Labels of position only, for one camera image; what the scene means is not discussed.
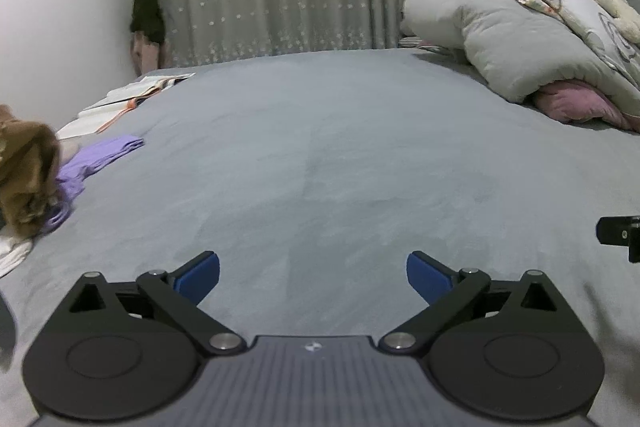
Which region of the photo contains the pink pillow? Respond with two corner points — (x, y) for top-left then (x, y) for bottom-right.
(532, 80), (639, 132)

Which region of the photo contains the white garment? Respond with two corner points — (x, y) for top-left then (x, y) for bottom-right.
(0, 227), (34, 277)

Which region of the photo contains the purple garment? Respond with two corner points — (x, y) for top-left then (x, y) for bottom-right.
(41, 135), (144, 234)

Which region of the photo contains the white plush toy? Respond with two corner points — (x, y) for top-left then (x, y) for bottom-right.
(594, 0), (640, 44)

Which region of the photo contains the brown fluffy garment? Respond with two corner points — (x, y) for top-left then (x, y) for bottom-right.
(1, 105), (61, 239)

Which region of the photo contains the grey folded duvet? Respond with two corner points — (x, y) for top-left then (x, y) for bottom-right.
(404, 0), (639, 118)

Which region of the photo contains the printed grey pillow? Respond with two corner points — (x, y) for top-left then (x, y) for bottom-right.
(540, 0), (639, 88)

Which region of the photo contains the open book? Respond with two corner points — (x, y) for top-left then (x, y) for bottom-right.
(56, 74), (192, 140)

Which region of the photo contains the grey bed sheet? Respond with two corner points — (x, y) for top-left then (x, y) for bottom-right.
(1, 50), (639, 426)

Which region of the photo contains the pink hanging garment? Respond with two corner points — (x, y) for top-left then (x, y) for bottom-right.
(130, 32), (166, 77)

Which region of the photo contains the dark hanging garment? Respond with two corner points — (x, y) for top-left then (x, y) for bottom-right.
(129, 0), (166, 44)

